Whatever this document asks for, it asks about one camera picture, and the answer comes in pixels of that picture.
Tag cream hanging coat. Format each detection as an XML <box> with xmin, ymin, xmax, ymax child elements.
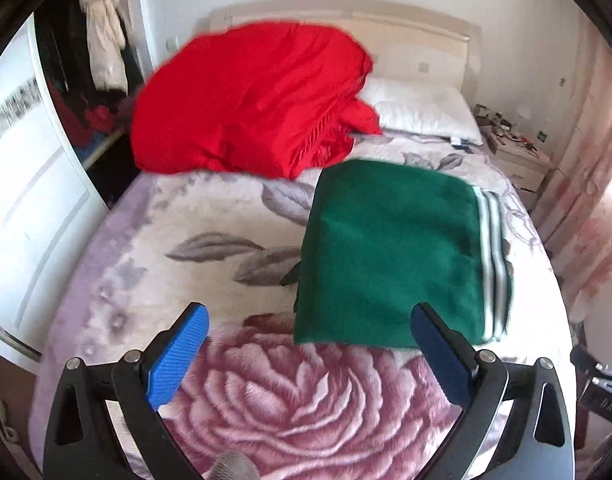
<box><xmin>79</xmin><ymin>0</ymin><xmax>128</xmax><ymax>94</ymax></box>

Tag cream bed headboard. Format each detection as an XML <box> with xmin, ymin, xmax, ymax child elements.
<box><xmin>210</xmin><ymin>0</ymin><xmax>482</xmax><ymax>104</ymax></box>

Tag white pillow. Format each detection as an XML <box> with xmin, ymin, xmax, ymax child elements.
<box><xmin>358</xmin><ymin>76</ymin><xmax>483</xmax><ymax>146</ymax></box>

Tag red quilt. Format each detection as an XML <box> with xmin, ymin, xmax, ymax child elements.
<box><xmin>129</xmin><ymin>21</ymin><xmax>381</xmax><ymax>180</ymax></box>

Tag white sliding wardrobe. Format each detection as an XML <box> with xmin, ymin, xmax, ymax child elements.
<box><xmin>0</xmin><ymin>0</ymin><xmax>144</xmax><ymax>372</ymax></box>

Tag green varsity jacket cream sleeves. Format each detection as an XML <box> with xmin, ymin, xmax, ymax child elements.
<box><xmin>293</xmin><ymin>159</ymin><xmax>513</xmax><ymax>349</ymax></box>

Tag pink floral curtain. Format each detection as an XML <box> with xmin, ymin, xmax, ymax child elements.
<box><xmin>533</xmin><ymin>24</ymin><xmax>612</xmax><ymax>323</ymax></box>

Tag floral purple bed blanket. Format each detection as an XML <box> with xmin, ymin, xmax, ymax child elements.
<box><xmin>29</xmin><ymin>133</ymin><xmax>575</xmax><ymax>479</ymax></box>

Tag white bedside table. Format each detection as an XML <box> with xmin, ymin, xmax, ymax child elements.
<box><xmin>473</xmin><ymin>104</ymin><xmax>551</xmax><ymax>211</ymax></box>

